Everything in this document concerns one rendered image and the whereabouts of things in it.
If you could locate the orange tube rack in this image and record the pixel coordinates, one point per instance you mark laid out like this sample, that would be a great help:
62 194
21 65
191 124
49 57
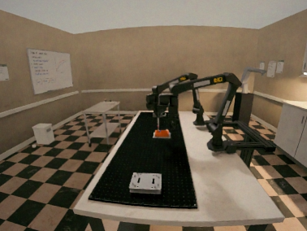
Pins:
163 133

